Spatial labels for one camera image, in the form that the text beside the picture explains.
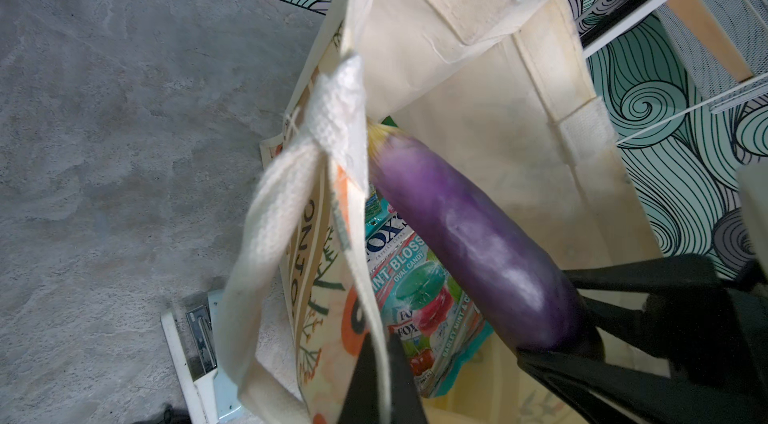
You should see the white stapler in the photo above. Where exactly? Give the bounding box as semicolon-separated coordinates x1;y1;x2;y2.
160;290;247;423

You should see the teal red snack bag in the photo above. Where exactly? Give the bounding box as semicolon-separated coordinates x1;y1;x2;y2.
365;190;493;398

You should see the cream canvas grocery bag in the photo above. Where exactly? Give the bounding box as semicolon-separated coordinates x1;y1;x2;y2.
214;0;661;423

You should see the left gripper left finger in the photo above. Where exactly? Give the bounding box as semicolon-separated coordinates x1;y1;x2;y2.
337;334;379;424

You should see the light purple eggplant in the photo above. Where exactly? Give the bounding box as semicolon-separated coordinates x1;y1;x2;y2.
367;123;605;360

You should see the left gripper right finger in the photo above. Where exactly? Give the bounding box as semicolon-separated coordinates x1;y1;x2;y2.
387;334;428;424

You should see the white wooden two-tier shelf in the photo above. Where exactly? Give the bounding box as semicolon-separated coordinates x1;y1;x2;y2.
584;0;767;115

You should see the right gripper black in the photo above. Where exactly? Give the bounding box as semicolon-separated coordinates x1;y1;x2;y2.
517;254;767;423

